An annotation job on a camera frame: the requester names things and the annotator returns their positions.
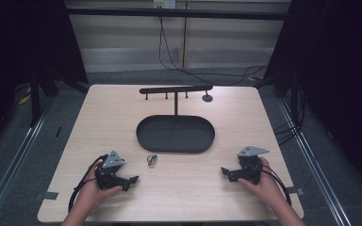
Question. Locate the metal floor rail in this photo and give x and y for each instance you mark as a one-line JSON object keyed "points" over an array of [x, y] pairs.
{"points": [[9, 175], [314, 163]]}

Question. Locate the person's left hand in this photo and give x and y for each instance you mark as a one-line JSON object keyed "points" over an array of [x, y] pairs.
{"points": [[91, 196]]}

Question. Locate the grey tape strip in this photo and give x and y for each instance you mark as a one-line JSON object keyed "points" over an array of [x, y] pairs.
{"points": [[295, 190], [47, 196]]}

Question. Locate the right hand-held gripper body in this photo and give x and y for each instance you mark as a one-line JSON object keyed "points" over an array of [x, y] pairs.
{"points": [[250, 171]]}

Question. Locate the black hanger stand with tray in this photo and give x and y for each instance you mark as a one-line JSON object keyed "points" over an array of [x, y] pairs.
{"points": [[175, 135]]}

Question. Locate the black metal stand leg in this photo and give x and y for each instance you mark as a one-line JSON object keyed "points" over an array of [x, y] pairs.
{"points": [[35, 100]]}

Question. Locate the dark curtain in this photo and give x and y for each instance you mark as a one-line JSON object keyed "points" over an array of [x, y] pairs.
{"points": [[336, 78], [28, 40]]}

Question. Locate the white wall socket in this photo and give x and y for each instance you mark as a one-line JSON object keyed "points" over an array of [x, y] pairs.
{"points": [[164, 3]]}

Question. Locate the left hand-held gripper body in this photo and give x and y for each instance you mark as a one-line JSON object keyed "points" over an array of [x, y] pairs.
{"points": [[106, 179]]}

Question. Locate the person's right hand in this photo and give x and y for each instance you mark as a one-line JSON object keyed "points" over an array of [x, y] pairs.
{"points": [[267, 188]]}

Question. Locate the yellow floor tape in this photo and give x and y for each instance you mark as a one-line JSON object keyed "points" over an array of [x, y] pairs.
{"points": [[24, 99]]}

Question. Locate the black horizontal frame bar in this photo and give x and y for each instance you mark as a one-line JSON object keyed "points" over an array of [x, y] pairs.
{"points": [[176, 13]]}

